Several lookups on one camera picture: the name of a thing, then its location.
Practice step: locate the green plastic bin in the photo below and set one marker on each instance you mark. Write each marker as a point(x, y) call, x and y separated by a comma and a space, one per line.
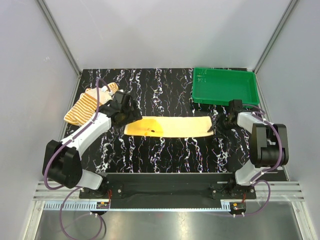
point(213, 86)

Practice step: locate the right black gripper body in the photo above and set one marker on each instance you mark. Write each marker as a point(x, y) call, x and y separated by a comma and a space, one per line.
point(223, 125)

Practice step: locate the orange striped towel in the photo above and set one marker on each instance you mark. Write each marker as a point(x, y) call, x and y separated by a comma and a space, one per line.
point(85, 107)

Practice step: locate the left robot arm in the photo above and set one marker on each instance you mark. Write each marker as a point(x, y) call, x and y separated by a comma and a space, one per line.
point(62, 165)

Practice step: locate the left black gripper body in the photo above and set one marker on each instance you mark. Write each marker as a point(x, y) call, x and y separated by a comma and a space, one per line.
point(129, 116)

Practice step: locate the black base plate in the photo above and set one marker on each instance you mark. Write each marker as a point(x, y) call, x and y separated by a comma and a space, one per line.
point(167, 187)

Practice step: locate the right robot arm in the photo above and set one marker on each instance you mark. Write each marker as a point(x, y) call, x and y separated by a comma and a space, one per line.
point(268, 142)

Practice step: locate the yellow towel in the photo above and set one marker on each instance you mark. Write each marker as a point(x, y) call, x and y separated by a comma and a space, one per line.
point(170, 127)

